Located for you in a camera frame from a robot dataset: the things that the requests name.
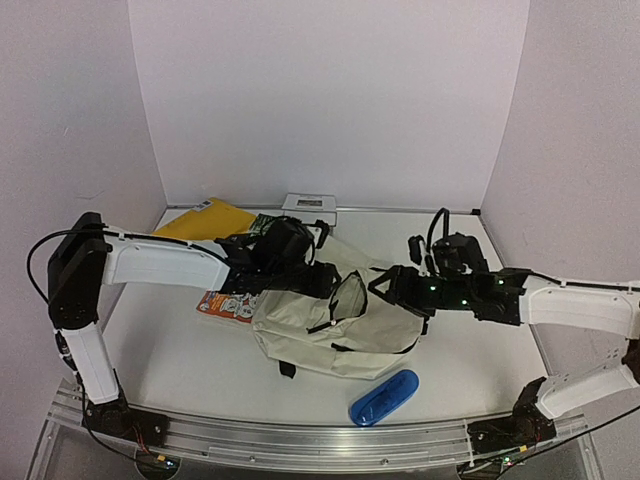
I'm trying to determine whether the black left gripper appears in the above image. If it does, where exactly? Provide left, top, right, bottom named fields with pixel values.
left=267, top=261, right=341, bottom=300

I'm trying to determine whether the beige canvas student bag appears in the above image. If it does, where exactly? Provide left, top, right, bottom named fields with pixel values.
left=252, top=237, right=423, bottom=380

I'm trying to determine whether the blue pencil case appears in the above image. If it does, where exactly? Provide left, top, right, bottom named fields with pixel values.
left=349, top=369, right=420, bottom=427

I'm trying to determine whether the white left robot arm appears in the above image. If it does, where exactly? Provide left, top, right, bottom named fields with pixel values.
left=36, top=212, right=340, bottom=435

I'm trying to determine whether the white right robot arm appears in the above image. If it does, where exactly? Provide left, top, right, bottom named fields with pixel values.
left=368, top=233, right=639, bottom=453

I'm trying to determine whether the dark Three Days book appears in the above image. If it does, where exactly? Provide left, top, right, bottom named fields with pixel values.
left=248, top=213, right=280, bottom=236

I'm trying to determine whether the white box with photo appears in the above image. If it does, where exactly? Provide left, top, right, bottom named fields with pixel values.
left=282, top=193, right=337, bottom=226

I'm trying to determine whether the yellow hardcover book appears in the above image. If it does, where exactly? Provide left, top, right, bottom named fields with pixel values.
left=153, top=197, right=257, bottom=241

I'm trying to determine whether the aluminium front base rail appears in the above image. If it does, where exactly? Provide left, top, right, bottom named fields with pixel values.
left=47, top=384, right=591, bottom=464

